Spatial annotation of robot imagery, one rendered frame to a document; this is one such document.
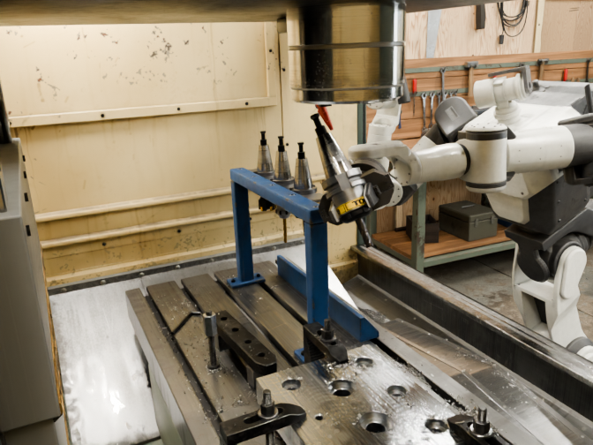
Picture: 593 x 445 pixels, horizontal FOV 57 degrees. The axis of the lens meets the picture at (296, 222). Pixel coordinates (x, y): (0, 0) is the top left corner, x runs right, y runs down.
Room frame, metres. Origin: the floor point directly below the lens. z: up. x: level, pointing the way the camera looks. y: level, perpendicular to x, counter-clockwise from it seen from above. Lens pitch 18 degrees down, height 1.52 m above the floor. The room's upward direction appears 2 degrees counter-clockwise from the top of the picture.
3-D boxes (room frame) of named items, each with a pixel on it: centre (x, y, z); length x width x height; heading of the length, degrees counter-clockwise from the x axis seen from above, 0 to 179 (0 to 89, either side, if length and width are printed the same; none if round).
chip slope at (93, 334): (1.38, 0.20, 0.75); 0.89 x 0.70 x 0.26; 115
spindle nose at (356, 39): (0.79, -0.08, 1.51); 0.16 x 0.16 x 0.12
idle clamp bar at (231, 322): (1.01, 0.12, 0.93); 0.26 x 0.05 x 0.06; 30
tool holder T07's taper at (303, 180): (1.21, -0.02, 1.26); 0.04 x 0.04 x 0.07
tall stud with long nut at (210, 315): (1.00, 0.18, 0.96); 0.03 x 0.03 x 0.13
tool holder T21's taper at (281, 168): (1.31, 0.03, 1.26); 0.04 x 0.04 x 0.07
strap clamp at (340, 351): (0.91, -0.05, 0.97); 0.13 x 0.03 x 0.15; 25
